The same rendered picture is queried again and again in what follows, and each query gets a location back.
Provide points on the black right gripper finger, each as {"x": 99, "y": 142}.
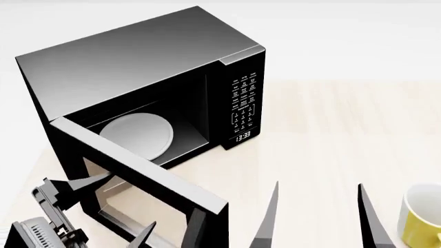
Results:
{"x": 372, "y": 232}
{"x": 267, "y": 235}

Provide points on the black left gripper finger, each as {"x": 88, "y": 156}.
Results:
{"x": 144, "y": 237}
{"x": 86, "y": 183}

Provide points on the black microwave door with window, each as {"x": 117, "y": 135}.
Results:
{"x": 144, "y": 168}

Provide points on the black stainless microwave oven body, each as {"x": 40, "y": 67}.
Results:
{"x": 131, "y": 59}

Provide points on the black microwave control panel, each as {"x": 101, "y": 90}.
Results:
{"x": 243, "y": 103}

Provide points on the yellow mug with white inside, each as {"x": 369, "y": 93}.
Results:
{"x": 422, "y": 227}

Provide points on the white glass turntable plate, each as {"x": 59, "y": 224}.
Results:
{"x": 138, "y": 133}

